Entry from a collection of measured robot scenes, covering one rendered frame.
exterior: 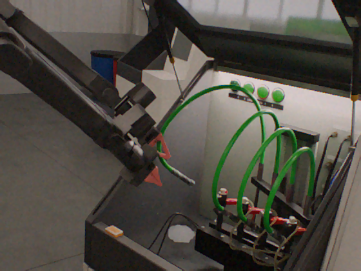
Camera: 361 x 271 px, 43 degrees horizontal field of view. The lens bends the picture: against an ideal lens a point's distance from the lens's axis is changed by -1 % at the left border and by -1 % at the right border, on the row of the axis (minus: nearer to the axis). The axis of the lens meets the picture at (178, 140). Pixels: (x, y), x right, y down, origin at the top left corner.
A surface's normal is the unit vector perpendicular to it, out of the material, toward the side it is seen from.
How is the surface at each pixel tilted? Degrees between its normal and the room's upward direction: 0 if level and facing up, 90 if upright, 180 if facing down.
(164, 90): 90
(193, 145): 90
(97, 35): 90
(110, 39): 90
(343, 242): 76
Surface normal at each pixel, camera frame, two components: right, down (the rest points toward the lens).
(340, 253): -0.64, -0.07
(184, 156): 0.73, 0.25
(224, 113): -0.69, 0.15
